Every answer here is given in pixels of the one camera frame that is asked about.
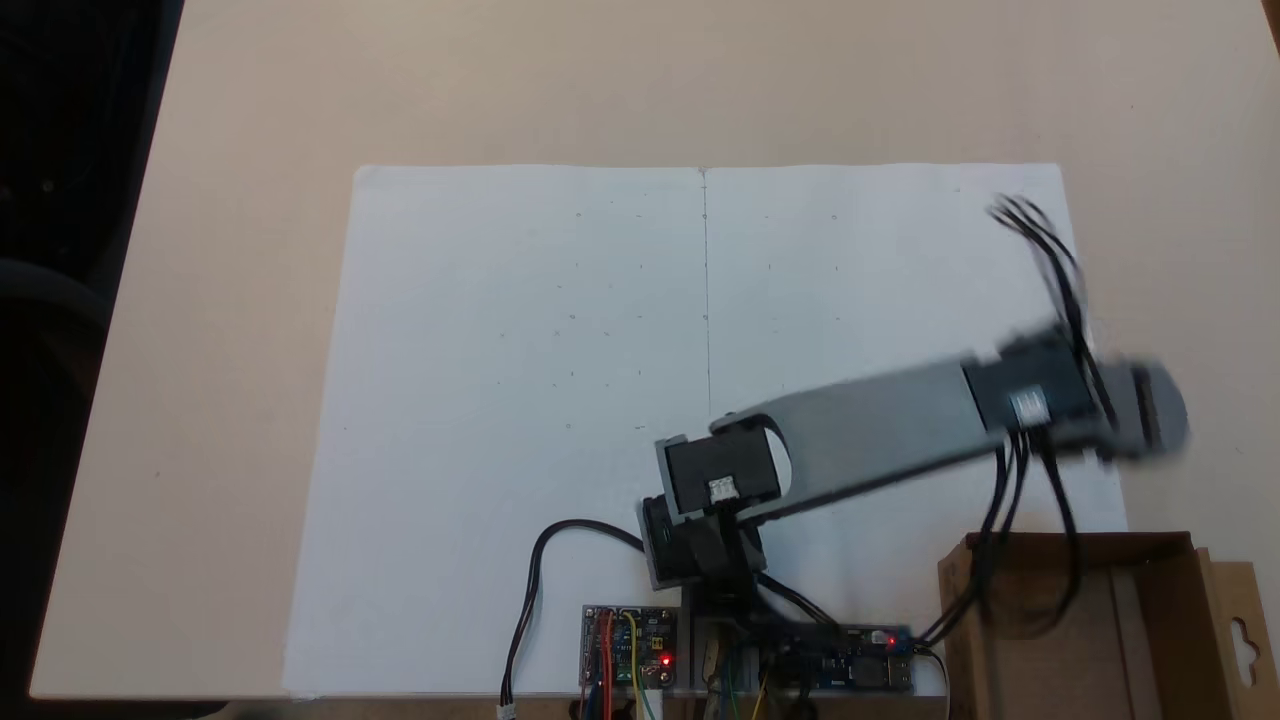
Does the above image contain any red wire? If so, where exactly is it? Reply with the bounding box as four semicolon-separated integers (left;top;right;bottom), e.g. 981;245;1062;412
594;611;615;720

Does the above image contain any circuit board with coloured wires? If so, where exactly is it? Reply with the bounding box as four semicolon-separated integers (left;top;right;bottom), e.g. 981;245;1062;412
581;604;680;693

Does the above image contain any yellow wire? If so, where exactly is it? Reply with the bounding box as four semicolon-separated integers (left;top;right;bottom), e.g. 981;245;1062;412
620;611;662;720

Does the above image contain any brown cardboard box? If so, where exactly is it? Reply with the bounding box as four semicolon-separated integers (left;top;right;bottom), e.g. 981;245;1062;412
937;531;1267;720

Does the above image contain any thin black servo cable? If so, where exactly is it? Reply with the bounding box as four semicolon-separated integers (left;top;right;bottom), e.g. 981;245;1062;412
985;192;1117;433
1035;438;1084;629
914;434;1032;647

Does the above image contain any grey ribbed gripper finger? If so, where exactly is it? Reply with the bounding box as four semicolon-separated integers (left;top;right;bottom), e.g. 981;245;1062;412
1138;361;1192;460

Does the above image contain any thick black power cable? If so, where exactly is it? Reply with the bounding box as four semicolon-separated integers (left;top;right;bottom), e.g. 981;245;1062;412
499;519;649;720

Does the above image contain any blue circuit board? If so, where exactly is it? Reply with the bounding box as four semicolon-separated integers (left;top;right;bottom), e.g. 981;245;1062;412
758;624;917;694

